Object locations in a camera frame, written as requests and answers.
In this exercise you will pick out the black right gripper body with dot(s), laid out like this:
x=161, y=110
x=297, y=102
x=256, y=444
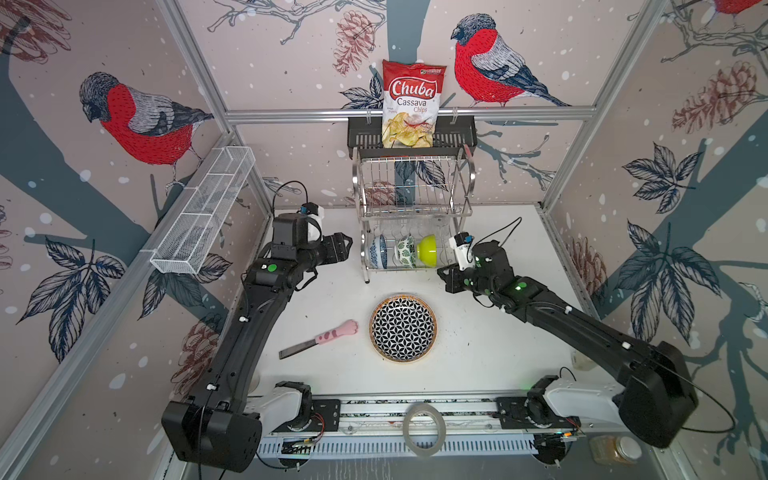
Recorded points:
x=465, y=281

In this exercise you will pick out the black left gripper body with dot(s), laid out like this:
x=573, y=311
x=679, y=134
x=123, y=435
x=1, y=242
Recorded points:
x=328, y=251

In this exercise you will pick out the blue floral white bowl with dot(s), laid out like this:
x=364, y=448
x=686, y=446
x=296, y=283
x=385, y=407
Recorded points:
x=378, y=252

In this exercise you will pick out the lime green bowl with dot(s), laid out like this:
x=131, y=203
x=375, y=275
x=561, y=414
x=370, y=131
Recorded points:
x=427, y=251

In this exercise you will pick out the green leaf pattern cup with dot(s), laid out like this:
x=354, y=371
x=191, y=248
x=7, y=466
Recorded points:
x=404, y=252

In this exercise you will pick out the white patterned plate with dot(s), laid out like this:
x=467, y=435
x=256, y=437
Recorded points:
x=403, y=328

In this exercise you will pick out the steel two-tier dish rack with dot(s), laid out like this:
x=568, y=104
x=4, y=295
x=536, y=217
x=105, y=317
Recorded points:
x=399, y=197

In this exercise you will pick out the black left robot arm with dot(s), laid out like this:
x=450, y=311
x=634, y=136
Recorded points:
x=211, y=426

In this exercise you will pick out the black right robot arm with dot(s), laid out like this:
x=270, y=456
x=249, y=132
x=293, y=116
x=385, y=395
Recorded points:
x=652, y=396

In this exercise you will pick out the pink cat paw knife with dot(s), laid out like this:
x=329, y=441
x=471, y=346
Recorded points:
x=348, y=328

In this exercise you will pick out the small jar black lid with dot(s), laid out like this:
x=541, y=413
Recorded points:
x=581, y=362

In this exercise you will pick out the grey tape roll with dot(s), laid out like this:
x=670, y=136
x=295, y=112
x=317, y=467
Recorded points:
x=423, y=420

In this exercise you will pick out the Chuba cassava chips bag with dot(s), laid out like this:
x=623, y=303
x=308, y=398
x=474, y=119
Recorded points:
x=411, y=102

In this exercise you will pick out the glass jar white lid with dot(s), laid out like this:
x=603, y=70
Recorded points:
x=610, y=450

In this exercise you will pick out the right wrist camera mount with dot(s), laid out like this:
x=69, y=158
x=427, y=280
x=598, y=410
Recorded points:
x=461, y=245

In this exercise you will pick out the black wall shelf basket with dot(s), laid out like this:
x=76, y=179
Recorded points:
x=364, y=137

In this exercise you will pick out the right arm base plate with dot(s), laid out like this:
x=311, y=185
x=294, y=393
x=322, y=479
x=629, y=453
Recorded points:
x=518, y=413

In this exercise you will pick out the white wire mesh basket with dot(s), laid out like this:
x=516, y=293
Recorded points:
x=185, y=247

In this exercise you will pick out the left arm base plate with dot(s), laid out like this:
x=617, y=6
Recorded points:
x=319, y=415

